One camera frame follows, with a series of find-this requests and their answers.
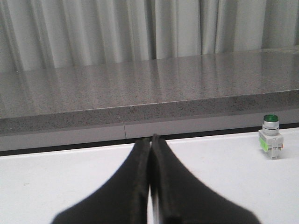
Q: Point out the grey granite counter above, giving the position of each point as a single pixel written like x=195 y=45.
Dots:
x=119 y=101

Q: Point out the green pushbutton switch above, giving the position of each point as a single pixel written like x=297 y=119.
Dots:
x=271 y=141

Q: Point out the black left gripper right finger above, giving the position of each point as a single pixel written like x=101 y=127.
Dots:
x=180 y=198

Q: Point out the grey curtain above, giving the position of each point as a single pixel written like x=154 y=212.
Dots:
x=41 y=34

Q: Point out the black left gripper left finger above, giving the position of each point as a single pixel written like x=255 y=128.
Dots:
x=123 y=199

